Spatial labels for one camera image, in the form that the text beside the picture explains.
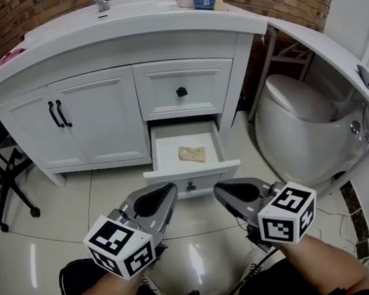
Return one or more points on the black stool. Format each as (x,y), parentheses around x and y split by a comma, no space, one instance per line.
(77,277)

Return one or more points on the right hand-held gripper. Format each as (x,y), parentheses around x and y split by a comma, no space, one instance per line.
(280,218)

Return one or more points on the beige soap bar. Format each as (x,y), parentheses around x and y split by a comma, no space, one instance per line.
(220,5)

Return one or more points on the closed white drawer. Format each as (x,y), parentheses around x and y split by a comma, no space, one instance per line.
(164,92)

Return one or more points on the person's right forearm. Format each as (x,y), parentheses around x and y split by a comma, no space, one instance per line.
(319,267)

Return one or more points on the person's white right shoe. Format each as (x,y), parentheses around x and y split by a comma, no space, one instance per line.
(249,265)

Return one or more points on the wide white cabinet door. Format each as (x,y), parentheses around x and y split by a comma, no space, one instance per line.
(107,119)

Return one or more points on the white drawer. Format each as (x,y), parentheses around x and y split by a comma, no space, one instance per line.
(164,92)
(171,145)

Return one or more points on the white vanity cabinet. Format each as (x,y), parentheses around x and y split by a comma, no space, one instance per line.
(120,56)

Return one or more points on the tan paper piece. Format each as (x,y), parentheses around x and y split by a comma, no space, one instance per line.
(192,154)

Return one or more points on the narrow white cabinet door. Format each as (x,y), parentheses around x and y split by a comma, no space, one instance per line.
(29,135)

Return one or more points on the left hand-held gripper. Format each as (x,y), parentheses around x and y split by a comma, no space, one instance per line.
(115,238)

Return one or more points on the person's white shoe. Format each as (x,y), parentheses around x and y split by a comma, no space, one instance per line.
(249,265)
(153,289)

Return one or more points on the pink cloth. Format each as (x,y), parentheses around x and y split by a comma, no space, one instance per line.
(10,57)

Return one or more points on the white sink countertop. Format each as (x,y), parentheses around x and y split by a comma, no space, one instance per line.
(122,24)

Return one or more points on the black square drawer knob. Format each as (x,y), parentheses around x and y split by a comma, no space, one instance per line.
(191,186)
(181,91)

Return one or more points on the chrome toilet button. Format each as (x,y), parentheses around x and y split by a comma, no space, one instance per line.
(355,126)

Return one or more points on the white support pole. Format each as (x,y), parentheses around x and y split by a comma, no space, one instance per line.
(262,74)

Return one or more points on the person's white left shoe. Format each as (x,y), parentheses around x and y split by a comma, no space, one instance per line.
(153,289)

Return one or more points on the chrome faucet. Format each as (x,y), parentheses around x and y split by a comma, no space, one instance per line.
(101,0)

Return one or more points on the white toilet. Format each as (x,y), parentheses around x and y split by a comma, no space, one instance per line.
(290,137)

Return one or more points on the white metal rack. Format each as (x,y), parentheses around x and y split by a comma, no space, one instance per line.
(288,59)

